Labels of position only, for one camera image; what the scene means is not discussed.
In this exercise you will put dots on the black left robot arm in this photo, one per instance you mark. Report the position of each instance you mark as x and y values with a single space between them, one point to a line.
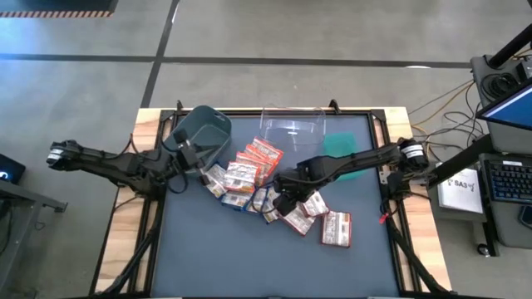
104 160

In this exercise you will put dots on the green translucent plastic bin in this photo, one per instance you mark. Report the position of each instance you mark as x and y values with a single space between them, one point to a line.
341 143

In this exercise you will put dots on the dark grey plastic bin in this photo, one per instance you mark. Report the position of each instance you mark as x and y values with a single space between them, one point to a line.
212 133

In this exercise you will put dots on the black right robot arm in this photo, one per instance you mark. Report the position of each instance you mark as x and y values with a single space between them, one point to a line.
365 160

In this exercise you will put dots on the computer monitor blue screen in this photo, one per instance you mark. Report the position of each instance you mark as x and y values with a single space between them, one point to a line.
509 110

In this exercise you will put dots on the black caster wheel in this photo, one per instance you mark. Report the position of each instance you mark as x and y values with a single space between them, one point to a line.
483 249

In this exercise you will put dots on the white SA3 sign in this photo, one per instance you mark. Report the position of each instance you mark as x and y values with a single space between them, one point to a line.
461 189

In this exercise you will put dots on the black metal table frame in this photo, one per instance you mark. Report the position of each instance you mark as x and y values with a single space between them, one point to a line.
241 112

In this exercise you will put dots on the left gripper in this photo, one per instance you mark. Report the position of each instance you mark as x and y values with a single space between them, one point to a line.
190 157

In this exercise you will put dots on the black cart beam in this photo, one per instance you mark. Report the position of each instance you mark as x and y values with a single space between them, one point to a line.
461 160

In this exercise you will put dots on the black monitor pole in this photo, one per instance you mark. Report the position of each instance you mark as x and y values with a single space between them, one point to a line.
513 45

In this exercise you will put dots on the blue-grey table mat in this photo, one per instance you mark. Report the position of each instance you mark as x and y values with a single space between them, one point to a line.
270 266

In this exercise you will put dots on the blue Maruchan ramen pack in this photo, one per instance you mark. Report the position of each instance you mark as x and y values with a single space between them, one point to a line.
216 180
272 211
259 198
235 200

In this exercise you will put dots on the dark computer mouse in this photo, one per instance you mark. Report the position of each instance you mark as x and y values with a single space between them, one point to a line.
527 217

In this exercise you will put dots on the black device with light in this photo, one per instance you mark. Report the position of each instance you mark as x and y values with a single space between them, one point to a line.
8 168

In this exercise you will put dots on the grey side desk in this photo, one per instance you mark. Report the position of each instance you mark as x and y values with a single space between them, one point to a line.
25 199

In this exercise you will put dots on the grey workstation cart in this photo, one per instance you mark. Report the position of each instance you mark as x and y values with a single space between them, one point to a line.
511 228

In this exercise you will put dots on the backlit black keyboard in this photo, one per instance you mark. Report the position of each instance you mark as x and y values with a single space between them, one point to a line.
509 180

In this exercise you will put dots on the red zip tie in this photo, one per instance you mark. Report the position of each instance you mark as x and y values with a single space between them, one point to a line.
383 218

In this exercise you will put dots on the clear plastic bin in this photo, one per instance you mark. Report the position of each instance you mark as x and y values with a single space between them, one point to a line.
291 128

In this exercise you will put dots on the black hazard-striped cart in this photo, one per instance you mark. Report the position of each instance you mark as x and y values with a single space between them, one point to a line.
58 5

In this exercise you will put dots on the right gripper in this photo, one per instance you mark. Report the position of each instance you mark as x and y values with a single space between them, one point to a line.
291 184

